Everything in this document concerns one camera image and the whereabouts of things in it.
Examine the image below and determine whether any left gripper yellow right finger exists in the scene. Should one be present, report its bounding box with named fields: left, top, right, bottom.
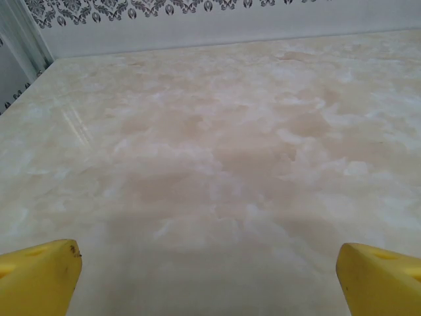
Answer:
left=335, top=242, right=421, bottom=316

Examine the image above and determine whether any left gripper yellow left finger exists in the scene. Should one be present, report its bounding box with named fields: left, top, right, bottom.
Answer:
left=0, top=238, right=84, bottom=316

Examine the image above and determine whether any aluminium frame post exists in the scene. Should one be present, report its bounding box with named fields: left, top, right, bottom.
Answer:
left=0, top=0, right=55, bottom=83

